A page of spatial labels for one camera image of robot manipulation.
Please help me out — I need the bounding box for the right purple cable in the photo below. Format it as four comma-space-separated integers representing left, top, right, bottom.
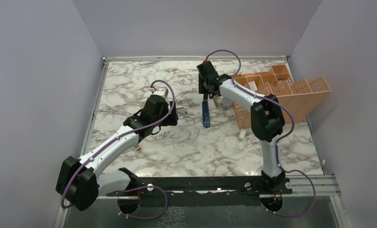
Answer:
204, 49, 316, 218

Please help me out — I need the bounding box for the staple box tray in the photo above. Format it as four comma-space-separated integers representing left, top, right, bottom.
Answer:
176, 107, 188, 116

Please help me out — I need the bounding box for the white tube by organizer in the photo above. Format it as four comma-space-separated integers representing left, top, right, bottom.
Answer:
238, 129, 246, 141

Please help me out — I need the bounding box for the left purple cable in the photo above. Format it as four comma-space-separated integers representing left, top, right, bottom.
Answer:
60, 80, 177, 220

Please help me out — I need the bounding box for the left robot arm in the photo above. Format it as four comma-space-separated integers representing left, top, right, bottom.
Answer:
56, 93, 178, 211

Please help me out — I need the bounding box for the aluminium front frame rail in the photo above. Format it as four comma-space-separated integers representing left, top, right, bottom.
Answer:
61, 175, 342, 200

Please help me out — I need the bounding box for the blue stapler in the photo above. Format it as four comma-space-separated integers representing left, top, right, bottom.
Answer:
202, 100, 210, 128

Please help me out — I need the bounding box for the peach plastic desk organizer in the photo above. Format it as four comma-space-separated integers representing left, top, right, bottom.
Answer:
236, 65, 331, 123

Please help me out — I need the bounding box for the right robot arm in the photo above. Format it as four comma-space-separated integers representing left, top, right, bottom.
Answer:
197, 61, 285, 193

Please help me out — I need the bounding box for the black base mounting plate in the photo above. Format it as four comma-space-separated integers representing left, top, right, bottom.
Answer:
107, 176, 292, 207

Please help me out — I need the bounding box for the clear small cup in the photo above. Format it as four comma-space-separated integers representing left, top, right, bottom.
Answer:
221, 97, 233, 110

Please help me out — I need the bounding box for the purple cable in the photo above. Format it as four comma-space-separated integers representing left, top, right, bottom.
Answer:
204, 49, 316, 218
60, 80, 177, 220

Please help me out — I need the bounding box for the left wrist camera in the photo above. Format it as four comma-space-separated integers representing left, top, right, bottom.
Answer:
152, 87, 169, 100

